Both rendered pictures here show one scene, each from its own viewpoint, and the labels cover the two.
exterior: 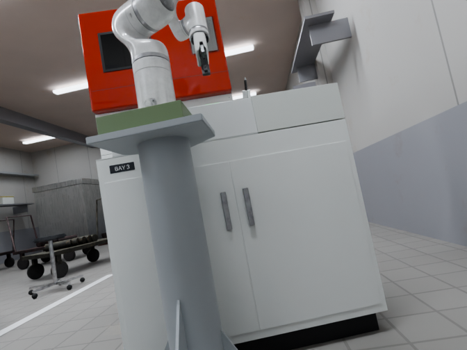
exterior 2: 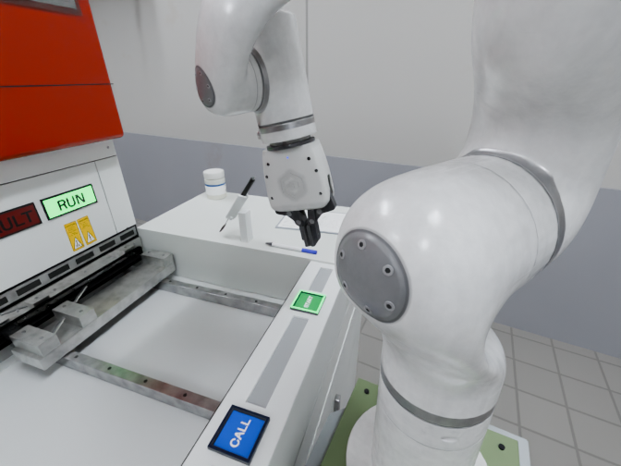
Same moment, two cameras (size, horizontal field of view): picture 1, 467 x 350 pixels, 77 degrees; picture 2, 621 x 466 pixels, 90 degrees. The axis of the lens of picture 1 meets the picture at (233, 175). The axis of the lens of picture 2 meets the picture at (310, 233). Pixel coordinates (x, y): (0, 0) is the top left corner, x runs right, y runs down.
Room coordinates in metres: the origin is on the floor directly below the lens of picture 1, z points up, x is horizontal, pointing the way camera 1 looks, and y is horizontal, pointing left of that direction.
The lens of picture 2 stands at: (0.96, 0.47, 1.35)
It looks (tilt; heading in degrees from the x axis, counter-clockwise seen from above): 27 degrees down; 293
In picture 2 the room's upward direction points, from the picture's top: straight up
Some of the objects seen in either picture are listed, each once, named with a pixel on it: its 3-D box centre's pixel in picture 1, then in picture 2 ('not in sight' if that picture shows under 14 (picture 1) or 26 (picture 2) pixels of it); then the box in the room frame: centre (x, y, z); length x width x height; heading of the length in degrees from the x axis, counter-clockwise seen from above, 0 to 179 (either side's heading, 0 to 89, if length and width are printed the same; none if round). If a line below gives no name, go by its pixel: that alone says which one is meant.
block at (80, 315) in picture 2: not in sight; (74, 312); (1.63, 0.19, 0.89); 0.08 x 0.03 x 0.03; 4
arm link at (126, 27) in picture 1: (140, 36); (433, 299); (0.94, 0.22, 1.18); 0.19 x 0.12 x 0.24; 59
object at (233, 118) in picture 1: (184, 129); (285, 381); (1.14, 0.16, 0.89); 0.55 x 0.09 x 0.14; 94
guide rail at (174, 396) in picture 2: not in sight; (128, 379); (1.43, 0.23, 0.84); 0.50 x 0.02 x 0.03; 4
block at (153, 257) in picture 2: not in sight; (157, 257); (1.65, -0.05, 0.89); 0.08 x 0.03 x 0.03; 4
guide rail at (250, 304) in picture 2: not in sight; (212, 295); (1.45, -0.04, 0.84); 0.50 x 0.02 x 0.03; 4
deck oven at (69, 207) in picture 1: (74, 215); not in sight; (9.21, 5.14, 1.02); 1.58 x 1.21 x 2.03; 85
